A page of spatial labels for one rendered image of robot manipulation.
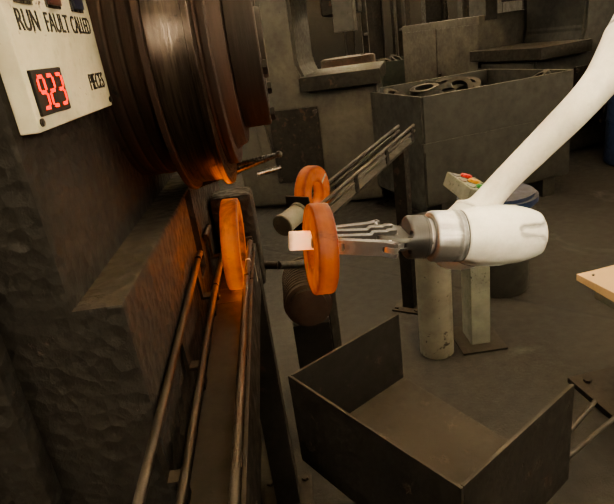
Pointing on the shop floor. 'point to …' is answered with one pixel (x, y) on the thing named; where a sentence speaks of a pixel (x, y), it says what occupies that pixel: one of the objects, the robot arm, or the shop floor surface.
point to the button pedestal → (474, 294)
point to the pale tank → (391, 25)
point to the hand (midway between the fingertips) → (309, 240)
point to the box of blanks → (469, 127)
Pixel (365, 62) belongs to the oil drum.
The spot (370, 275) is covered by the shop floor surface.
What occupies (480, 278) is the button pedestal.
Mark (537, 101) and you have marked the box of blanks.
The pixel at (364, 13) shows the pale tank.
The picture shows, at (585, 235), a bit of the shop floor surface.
